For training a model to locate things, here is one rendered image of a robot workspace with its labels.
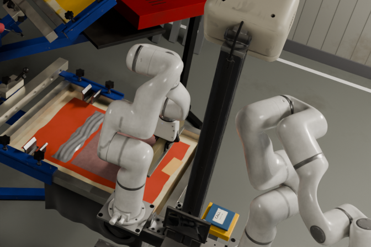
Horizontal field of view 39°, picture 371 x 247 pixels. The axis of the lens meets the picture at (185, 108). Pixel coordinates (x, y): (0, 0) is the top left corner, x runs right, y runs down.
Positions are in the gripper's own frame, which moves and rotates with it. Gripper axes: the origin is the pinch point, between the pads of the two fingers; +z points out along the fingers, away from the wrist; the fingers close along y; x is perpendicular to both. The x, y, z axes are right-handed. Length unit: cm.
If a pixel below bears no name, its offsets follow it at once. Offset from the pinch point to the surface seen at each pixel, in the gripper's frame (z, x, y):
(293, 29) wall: 83, 300, 11
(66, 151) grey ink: 14.0, -12.0, -37.2
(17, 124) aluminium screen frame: 11, -12, -62
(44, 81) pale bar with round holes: 7, 15, -67
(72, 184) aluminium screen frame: 11.6, -28.5, -24.2
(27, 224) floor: 110, 10, -74
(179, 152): 14.4, 14.3, 3.7
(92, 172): 14.8, -16.3, -22.1
